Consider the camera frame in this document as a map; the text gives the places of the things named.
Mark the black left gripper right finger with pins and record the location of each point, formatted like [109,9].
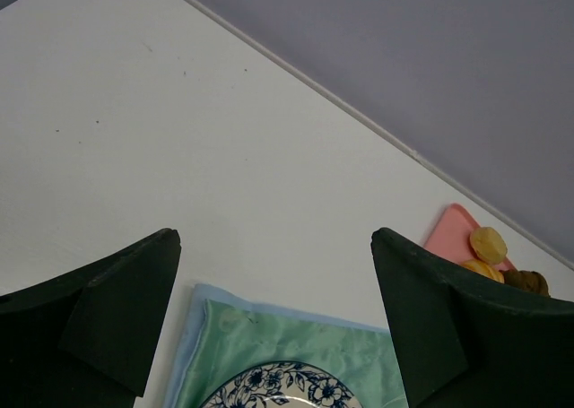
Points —
[463,340]

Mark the dark chocolate croissant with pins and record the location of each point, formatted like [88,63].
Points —
[529,281]

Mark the striped yellow bread roll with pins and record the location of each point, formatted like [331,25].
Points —
[484,269]

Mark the round beige bun far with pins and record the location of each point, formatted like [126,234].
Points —
[488,245]

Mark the pink plastic tray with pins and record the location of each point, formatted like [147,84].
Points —
[449,239]

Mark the green cloth napkin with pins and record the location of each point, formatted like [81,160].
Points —
[224,335]

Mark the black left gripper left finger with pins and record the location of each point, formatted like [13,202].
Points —
[87,338]

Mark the blue floral ceramic plate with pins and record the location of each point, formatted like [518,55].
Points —
[283,384]

